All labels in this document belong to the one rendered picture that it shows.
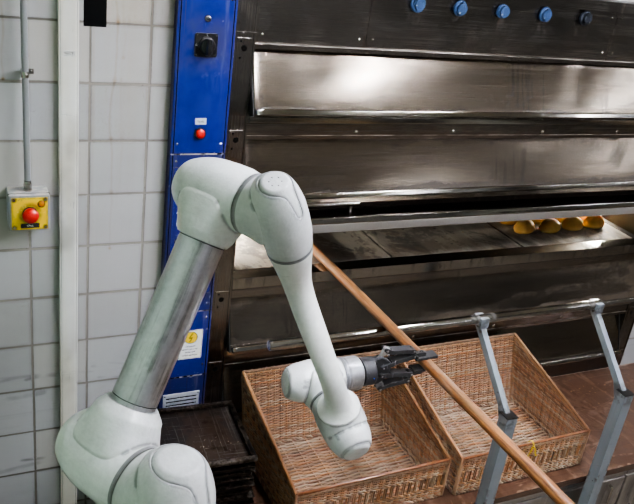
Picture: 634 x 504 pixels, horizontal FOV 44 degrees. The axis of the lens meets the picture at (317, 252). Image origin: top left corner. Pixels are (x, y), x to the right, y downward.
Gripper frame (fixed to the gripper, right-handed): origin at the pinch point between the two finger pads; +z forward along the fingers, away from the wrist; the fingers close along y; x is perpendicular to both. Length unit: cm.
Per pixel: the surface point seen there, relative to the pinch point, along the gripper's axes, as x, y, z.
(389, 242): -74, 1, 33
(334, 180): -56, -31, -4
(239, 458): -18, 37, -43
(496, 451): 2.3, 36.5, 33.4
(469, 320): -19.6, 2.2, 30.1
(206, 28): -55, -75, -49
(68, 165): -57, -38, -83
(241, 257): -72, 1, -25
